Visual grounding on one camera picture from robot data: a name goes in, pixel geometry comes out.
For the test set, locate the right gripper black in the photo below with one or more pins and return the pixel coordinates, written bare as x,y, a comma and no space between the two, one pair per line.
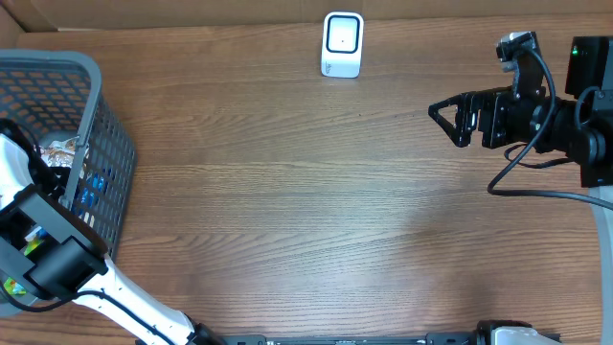
465,103

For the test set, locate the blue snack wrapper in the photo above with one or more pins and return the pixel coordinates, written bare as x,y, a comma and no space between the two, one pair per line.
95,188

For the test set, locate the cookie bag brown white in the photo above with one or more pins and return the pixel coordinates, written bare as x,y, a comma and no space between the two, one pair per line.
60,154

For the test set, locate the green Haribo candy bag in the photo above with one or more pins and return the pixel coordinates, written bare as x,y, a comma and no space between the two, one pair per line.
33,240

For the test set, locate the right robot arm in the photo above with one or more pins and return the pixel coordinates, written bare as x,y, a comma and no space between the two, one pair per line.
581,128

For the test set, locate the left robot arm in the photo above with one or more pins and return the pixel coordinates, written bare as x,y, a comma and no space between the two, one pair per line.
58,258

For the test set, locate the white barcode scanner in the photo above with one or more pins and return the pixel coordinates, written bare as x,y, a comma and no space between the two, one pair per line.
342,44

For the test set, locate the grey plastic shopping basket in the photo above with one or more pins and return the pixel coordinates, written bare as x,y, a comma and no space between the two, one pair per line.
57,96

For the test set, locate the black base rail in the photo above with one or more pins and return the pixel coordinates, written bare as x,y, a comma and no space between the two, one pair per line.
480,336

